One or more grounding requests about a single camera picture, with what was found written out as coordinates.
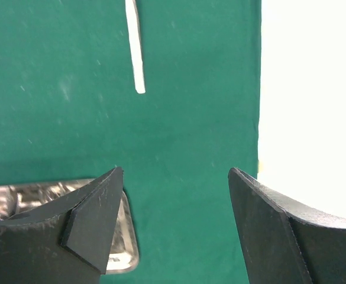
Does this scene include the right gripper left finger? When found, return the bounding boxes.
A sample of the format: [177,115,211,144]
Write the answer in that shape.
[0,167,123,283]

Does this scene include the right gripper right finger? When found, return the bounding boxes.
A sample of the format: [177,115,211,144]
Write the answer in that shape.
[228,168,346,284]

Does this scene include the steel instrument tray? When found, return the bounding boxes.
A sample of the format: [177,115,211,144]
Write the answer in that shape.
[0,178,140,275]

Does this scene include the green surgical cloth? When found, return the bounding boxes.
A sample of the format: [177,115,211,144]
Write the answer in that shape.
[0,1,261,283]

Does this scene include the steel forceps tweezers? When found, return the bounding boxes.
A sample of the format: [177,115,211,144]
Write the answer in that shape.
[125,0,145,94]

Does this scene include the steel instruments in tray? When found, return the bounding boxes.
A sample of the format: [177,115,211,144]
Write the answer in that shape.
[0,180,84,220]

